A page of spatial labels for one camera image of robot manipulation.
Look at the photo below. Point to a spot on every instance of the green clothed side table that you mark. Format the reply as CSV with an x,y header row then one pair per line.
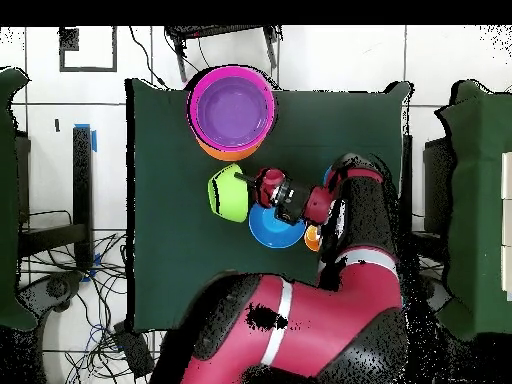
x,y
480,200
8,200

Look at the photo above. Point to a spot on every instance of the black square frame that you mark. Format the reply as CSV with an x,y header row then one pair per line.
x,y
88,69

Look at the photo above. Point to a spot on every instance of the orange cup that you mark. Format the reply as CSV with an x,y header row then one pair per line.
x,y
312,238

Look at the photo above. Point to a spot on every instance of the translucent blue bowl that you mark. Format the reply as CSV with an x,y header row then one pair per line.
x,y
327,176

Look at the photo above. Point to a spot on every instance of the black floor box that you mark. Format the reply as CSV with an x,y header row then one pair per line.
x,y
134,352

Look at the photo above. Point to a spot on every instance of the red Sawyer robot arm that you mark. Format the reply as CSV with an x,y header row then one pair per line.
x,y
320,320

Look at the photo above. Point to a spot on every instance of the green bowl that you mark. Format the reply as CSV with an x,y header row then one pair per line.
x,y
230,196

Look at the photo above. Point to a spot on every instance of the black bench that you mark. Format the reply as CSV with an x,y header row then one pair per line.
x,y
82,180
438,180

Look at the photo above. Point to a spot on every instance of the large pink bowl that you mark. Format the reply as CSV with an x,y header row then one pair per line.
x,y
194,120

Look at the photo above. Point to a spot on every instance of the large orange bowl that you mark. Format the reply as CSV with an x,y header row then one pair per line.
x,y
228,154

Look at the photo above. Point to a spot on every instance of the dark green tablecloth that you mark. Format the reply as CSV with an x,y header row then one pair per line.
x,y
180,260

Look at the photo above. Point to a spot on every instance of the blue tape strip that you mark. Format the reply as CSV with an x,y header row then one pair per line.
x,y
94,140

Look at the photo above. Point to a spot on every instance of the white drawer unit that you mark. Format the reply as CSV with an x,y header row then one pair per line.
x,y
507,180

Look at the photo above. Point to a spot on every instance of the black stool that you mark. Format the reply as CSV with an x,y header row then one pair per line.
x,y
220,31

